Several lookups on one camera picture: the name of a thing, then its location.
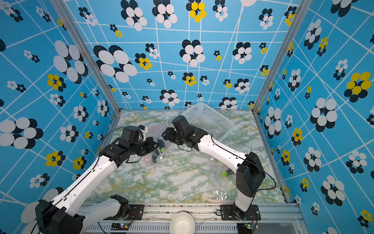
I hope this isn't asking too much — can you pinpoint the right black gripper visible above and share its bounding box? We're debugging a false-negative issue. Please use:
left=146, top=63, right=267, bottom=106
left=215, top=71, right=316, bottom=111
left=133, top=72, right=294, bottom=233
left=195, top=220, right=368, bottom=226
left=162, top=127, right=188, bottom=145

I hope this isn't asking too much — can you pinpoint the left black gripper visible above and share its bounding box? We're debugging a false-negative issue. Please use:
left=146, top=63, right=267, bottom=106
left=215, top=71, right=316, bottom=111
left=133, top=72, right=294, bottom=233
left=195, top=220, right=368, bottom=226
left=131, top=136, right=161, bottom=156

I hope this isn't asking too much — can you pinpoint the eggplant with green stem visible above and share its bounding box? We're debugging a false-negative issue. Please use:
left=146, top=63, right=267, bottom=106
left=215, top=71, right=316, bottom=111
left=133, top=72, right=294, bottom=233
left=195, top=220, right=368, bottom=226
left=221, top=169, right=234, bottom=177

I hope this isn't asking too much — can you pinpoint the clear pink-dotted zip bag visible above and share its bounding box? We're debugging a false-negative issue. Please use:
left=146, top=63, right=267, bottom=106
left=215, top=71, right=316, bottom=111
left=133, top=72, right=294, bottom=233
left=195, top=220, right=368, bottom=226
left=204, top=156, right=239, bottom=203

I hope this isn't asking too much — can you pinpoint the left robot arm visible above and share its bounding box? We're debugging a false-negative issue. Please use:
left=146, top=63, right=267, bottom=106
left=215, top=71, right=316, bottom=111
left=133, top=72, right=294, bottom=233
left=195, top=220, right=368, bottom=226
left=31, top=125, right=159, bottom=234

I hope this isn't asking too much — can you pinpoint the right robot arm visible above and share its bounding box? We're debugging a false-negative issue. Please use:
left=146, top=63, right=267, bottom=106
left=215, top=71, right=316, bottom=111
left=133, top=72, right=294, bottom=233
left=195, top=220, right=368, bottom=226
left=162, top=115, right=266, bottom=220

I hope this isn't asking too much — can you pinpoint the white plastic basket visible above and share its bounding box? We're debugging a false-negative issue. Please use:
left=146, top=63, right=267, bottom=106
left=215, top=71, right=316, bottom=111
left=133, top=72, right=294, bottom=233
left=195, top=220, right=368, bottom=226
left=181, top=102, right=235, bottom=141

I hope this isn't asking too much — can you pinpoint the white bowl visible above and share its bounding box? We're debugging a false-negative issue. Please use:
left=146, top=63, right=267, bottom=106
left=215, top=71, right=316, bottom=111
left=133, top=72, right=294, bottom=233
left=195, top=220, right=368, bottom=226
left=169, top=212, right=195, bottom=234

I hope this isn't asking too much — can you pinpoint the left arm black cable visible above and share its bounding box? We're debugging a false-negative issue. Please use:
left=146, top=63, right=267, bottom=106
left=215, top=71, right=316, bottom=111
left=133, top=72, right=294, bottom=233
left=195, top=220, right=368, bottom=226
left=97, top=126, right=129, bottom=164

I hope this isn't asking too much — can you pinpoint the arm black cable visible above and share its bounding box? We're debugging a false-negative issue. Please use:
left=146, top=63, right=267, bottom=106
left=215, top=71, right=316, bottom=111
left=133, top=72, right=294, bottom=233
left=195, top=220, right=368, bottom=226
left=97, top=126, right=129, bottom=164
left=210, top=134, right=277, bottom=192

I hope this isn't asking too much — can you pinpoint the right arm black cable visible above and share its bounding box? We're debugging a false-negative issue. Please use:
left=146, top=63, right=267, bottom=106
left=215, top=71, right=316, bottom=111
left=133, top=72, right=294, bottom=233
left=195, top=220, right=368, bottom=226
left=210, top=134, right=277, bottom=192

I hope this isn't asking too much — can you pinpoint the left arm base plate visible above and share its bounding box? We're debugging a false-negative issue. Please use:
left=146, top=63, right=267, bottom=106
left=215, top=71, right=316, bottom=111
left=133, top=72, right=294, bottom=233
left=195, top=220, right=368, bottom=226
left=105, top=204, right=145, bottom=221

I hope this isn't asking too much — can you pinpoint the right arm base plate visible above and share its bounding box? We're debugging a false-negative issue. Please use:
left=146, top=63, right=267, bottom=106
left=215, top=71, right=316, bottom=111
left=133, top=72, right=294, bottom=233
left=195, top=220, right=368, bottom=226
left=218, top=204, right=261, bottom=221

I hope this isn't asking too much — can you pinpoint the aluminium front rail frame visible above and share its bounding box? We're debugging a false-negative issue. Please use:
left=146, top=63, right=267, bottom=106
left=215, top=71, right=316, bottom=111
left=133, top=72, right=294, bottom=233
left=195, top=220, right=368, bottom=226
left=84, top=201, right=310, bottom=234

